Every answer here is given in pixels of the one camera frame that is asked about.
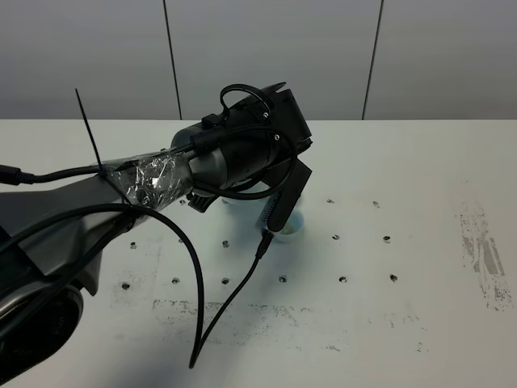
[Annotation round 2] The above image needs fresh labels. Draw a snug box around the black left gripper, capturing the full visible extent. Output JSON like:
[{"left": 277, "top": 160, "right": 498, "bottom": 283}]
[{"left": 186, "top": 82, "right": 312, "bottom": 212}]

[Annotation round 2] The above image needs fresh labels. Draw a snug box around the light blue porcelain teapot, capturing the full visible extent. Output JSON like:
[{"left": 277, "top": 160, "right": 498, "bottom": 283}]
[{"left": 221, "top": 182, "right": 269, "bottom": 208}]

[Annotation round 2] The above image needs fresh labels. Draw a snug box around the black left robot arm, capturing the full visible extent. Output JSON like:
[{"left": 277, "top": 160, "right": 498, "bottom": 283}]
[{"left": 1, "top": 82, "right": 312, "bottom": 382}]

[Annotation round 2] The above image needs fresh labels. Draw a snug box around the near light blue teacup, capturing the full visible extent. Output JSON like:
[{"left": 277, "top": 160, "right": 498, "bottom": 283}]
[{"left": 272, "top": 209, "right": 305, "bottom": 243}]

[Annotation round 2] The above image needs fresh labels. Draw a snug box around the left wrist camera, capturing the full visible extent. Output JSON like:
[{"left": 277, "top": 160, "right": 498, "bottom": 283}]
[{"left": 258, "top": 159, "right": 312, "bottom": 233}]

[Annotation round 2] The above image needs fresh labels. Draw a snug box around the black cable tie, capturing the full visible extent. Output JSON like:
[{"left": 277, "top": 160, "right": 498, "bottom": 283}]
[{"left": 74, "top": 88, "right": 150, "bottom": 219}]

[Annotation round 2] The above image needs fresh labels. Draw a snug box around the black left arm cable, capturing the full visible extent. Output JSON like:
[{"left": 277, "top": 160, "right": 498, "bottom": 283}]
[{"left": 0, "top": 83, "right": 300, "bottom": 369}]

